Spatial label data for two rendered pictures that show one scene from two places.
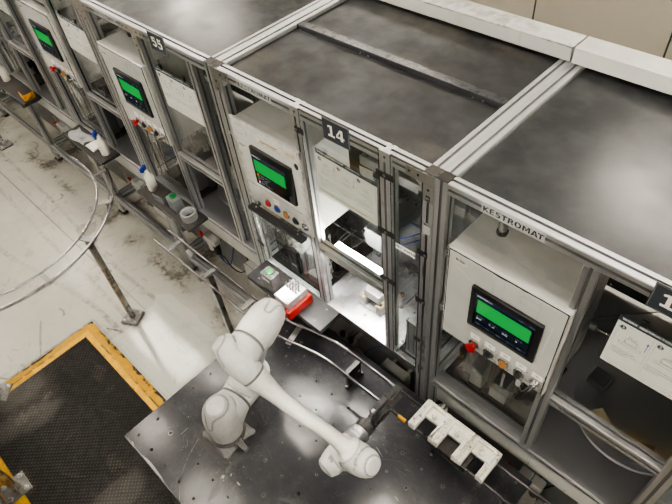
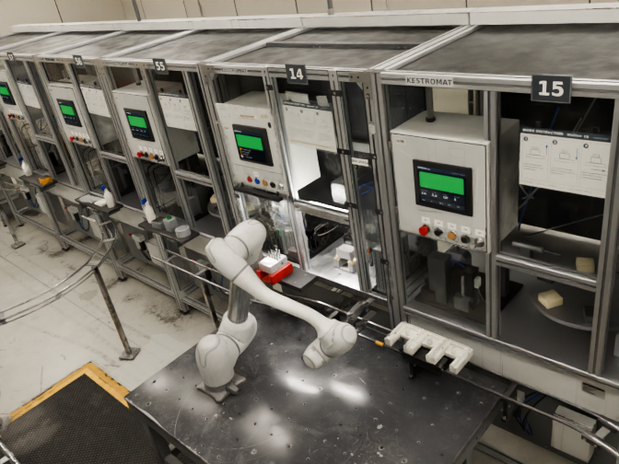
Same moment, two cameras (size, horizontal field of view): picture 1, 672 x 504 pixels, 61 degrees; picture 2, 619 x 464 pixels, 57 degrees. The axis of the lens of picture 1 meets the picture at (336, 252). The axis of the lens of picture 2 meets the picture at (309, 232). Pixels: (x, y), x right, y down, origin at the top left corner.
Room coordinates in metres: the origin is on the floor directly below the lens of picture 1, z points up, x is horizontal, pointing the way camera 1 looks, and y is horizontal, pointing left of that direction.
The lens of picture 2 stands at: (-0.94, 0.10, 2.58)
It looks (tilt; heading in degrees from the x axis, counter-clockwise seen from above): 29 degrees down; 358
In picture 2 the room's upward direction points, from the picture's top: 10 degrees counter-clockwise
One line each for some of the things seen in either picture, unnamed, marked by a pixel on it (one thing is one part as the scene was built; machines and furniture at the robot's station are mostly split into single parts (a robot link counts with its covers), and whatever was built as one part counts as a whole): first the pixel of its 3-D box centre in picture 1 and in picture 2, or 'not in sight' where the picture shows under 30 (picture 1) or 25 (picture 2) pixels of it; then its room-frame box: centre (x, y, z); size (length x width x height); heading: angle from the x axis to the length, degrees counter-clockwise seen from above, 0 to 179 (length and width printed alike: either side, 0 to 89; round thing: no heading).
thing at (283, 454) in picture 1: (316, 459); (304, 394); (1.04, 0.20, 0.66); 1.50 x 1.06 x 0.04; 41
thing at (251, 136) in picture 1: (291, 164); (267, 141); (1.95, 0.14, 1.60); 0.42 x 0.29 x 0.46; 41
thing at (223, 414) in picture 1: (222, 415); (214, 357); (1.21, 0.59, 0.85); 0.18 x 0.16 x 0.22; 147
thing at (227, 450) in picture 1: (230, 433); (222, 381); (1.19, 0.58, 0.71); 0.22 x 0.18 x 0.06; 41
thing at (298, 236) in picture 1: (276, 220); (257, 191); (1.86, 0.25, 1.37); 0.36 x 0.04 x 0.04; 41
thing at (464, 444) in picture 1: (453, 441); (427, 350); (0.97, -0.38, 0.84); 0.36 x 0.14 x 0.10; 41
